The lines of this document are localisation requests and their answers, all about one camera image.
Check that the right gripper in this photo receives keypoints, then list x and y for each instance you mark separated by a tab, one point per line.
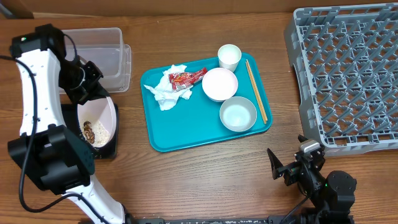
290	170

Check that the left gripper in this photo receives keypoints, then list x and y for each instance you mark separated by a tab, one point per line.
96	86

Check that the white round plate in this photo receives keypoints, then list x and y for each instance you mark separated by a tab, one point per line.
102	110

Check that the brown food scrap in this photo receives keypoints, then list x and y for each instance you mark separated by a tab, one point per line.
88	132

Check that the white rice pile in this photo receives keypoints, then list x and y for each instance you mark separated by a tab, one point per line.
102	136

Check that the grey bowl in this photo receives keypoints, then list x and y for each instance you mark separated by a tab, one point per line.
238	114

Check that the white napkin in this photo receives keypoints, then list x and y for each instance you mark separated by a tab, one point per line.
164	94

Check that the red snack wrapper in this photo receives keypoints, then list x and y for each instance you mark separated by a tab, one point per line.
184	80

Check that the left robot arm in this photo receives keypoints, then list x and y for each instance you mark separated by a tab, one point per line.
48	153

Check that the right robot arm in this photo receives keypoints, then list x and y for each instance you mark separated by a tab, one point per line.
327	199

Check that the grey dishwasher rack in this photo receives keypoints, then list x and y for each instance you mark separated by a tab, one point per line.
345	60

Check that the black plastic tray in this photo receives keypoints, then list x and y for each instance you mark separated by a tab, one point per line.
109	151

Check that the clear plastic bin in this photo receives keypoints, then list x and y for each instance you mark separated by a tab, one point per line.
105	47

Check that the pink bowl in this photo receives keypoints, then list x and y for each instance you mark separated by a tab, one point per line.
219	84

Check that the white paper cup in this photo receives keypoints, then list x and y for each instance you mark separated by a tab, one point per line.
229	56

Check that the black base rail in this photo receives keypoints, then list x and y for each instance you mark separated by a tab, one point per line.
211	221

